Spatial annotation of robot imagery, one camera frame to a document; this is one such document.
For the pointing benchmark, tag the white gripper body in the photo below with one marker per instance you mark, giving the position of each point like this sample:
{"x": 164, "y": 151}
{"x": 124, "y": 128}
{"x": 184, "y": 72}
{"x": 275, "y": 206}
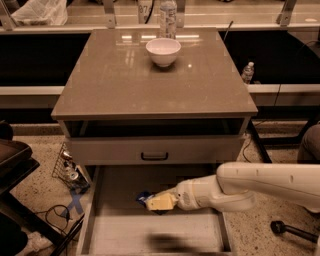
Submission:
{"x": 185, "y": 196}

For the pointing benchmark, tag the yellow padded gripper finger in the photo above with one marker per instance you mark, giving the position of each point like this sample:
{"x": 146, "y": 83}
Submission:
{"x": 162, "y": 201}

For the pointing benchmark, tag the blue rxbar blueberry packet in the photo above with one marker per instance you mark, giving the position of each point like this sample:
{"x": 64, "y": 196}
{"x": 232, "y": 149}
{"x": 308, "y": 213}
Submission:
{"x": 143, "y": 197}

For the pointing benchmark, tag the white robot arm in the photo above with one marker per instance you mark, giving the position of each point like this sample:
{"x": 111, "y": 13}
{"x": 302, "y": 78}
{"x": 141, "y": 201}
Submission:
{"x": 234, "y": 185}

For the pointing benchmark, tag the open lower drawer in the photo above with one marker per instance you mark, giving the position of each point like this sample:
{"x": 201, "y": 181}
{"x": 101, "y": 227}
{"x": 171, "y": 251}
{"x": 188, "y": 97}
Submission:
{"x": 115, "y": 224}

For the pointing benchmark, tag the grey drawer cabinet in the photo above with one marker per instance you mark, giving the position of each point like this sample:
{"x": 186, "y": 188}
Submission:
{"x": 116, "y": 91}

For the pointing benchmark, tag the black table leg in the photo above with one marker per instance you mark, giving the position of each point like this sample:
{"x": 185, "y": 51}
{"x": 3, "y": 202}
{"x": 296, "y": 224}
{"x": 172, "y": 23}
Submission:
{"x": 261, "y": 149}

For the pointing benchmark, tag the black office chair base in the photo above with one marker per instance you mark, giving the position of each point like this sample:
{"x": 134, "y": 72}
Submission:
{"x": 279, "y": 227}

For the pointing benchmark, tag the blue tape cross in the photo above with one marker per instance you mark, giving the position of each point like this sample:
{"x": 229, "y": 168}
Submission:
{"x": 74, "y": 204}

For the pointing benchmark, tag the person's shoe and leg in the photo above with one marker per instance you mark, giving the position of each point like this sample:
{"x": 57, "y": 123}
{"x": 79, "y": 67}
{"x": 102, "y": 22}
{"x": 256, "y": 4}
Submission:
{"x": 309, "y": 149}

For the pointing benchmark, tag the small water bottle behind cabinet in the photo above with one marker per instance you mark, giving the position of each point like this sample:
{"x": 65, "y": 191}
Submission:
{"x": 247, "y": 73}

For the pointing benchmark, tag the white ceramic bowl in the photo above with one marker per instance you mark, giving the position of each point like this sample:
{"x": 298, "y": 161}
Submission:
{"x": 163, "y": 51}

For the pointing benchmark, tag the dark chair at left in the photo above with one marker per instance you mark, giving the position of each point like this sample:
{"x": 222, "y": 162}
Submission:
{"x": 16, "y": 164}

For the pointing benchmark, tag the clear water bottle on cabinet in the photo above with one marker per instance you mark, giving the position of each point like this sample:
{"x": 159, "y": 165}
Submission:
{"x": 167, "y": 11}

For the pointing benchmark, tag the white plastic bag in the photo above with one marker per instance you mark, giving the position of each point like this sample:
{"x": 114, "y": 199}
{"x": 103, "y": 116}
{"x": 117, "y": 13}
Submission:
{"x": 42, "y": 12}

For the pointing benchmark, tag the closed drawer with black handle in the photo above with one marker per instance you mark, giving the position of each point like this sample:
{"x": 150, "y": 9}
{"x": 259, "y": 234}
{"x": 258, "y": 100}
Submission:
{"x": 155, "y": 150}

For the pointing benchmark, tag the wire basket with cans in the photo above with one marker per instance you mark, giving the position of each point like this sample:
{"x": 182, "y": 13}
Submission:
{"x": 68, "y": 172}

